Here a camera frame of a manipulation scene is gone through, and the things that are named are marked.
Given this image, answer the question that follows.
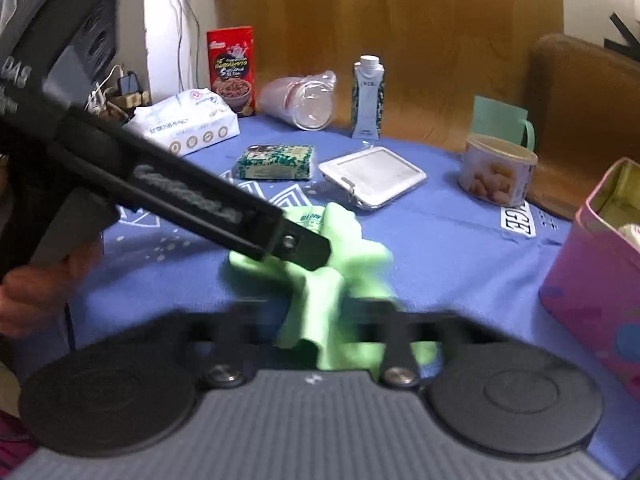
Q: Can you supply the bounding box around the blue printed tablecloth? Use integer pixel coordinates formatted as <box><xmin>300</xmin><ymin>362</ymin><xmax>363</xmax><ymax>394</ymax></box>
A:
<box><xmin>10</xmin><ymin>112</ymin><xmax>640</xmax><ymax>480</ymax></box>

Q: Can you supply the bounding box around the green patterned tissue packet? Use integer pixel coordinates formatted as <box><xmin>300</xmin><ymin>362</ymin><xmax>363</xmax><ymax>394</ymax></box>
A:
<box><xmin>235</xmin><ymin>144</ymin><xmax>316</xmax><ymax>182</ymax></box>

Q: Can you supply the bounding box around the red snack packet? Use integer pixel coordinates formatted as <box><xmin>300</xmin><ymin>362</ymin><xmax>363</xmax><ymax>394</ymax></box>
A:
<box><xmin>206</xmin><ymin>26</ymin><xmax>257</xmax><ymax>118</ymax></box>

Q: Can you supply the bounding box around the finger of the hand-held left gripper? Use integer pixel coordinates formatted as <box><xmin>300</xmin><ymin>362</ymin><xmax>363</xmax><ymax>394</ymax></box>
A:
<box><xmin>259</xmin><ymin>209</ymin><xmax>332</xmax><ymax>272</ymax></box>

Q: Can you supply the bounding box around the person's left hand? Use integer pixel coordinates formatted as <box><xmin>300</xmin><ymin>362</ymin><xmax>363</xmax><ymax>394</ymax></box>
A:
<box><xmin>0</xmin><ymin>242</ymin><xmax>104</xmax><ymax>337</ymax></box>

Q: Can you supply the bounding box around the large white tissue pack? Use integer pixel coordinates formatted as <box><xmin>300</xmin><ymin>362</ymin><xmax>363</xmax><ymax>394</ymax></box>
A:
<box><xmin>122</xmin><ymin>87</ymin><xmax>241</xmax><ymax>157</ymax></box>

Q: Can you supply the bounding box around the black cable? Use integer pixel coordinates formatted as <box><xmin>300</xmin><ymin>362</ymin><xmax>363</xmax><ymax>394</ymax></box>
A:
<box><xmin>169</xmin><ymin>0</ymin><xmax>207</xmax><ymax>88</ymax></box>

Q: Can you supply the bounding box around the light green cloth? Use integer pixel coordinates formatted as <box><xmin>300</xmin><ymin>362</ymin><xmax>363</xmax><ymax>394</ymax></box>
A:
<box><xmin>228</xmin><ymin>202</ymin><xmax>441</xmax><ymax>371</ymax></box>

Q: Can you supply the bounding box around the green patterned drink carton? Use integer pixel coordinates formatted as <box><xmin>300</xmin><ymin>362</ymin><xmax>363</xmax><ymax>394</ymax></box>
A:
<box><xmin>351</xmin><ymin>55</ymin><xmax>387</xmax><ymax>141</ymax></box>

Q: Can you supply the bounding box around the brown wooden board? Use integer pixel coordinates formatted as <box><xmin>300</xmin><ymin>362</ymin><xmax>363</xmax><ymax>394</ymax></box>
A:
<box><xmin>210</xmin><ymin>0</ymin><xmax>608</xmax><ymax>151</ymax></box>

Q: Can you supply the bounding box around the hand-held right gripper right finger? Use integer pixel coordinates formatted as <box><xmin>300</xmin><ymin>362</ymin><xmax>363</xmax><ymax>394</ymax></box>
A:
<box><xmin>350</xmin><ymin>297</ymin><xmax>481</xmax><ymax>390</ymax></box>

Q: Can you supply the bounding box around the light green mug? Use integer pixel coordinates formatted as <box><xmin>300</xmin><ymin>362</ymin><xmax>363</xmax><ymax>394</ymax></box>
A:
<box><xmin>472</xmin><ymin>95</ymin><xmax>536</xmax><ymax>153</ymax></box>

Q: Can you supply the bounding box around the pink tin box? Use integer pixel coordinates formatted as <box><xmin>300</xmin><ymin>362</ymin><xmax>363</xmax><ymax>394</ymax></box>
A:
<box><xmin>539</xmin><ymin>157</ymin><xmax>640</xmax><ymax>403</ymax></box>

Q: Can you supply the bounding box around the white round snack can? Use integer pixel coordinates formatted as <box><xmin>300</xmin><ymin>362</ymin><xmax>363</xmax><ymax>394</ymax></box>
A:
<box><xmin>459</xmin><ymin>134</ymin><xmax>539</xmax><ymax>208</ymax></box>

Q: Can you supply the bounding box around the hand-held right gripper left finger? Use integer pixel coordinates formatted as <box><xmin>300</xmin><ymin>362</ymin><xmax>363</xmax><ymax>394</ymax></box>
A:
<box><xmin>165</xmin><ymin>305</ymin><xmax>301</xmax><ymax>390</ymax></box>

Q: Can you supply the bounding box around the wrapped stack of plastic cups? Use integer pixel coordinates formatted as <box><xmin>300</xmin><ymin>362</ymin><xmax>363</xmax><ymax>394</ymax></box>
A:
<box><xmin>257</xmin><ymin>71</ymin><xmax>337</xmax><ymax>132</ymax></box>

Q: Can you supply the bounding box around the power strip with chargers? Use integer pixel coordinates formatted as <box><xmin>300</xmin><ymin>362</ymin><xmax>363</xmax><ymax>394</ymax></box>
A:
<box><xmin>85</xmin><ymin>64</ymin><xmax>152</xmax><ymax>121</ymax></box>

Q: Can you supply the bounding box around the brown wooden chair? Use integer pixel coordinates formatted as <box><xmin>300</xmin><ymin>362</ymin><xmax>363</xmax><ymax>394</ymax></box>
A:
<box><xmin>525</xmin><ymin>34</ymin><xmax>640</xmax><ymax>221</ymax></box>

